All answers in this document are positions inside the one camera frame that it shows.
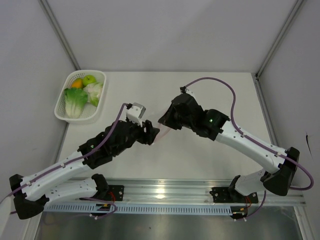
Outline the clear zip top bag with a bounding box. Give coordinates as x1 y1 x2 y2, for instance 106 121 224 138
151 106 171 145

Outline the orange fruit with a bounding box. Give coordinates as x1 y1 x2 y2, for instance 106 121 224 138
70 77 84 89

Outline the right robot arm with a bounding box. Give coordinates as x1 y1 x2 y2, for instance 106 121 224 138
158 93 300 202

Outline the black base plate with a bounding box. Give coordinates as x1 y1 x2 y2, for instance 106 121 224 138
209 187 259 204
92 185 125 202

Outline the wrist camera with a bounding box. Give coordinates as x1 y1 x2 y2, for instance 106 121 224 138
125 102 146 127
180 86 196 98

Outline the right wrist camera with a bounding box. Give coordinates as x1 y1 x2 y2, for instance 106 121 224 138
180 86 196 98

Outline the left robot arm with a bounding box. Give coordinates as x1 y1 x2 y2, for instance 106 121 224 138
9 120 160 220

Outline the green leafy lettuce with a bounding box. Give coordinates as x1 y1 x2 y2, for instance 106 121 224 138
64 87 88 119

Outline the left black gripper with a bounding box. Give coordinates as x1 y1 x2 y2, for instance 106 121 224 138
113 117 160 156

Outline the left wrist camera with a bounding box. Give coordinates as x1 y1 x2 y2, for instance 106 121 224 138
125 102 146 127

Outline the white plastic basket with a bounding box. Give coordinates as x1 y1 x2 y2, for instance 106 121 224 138
54 70 109 124

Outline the slotted cable duct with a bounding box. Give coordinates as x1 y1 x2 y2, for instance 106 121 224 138
44 202 237 216

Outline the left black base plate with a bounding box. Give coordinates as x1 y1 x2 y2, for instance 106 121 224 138
92 185 125 202

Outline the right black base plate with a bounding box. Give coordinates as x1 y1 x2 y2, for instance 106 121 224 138
209 187 259 204

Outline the green apple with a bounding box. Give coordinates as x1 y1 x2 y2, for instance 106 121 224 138
82 74 97 87

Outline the aluminium mounting rail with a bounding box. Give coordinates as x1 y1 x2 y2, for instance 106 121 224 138
33 178 307 206

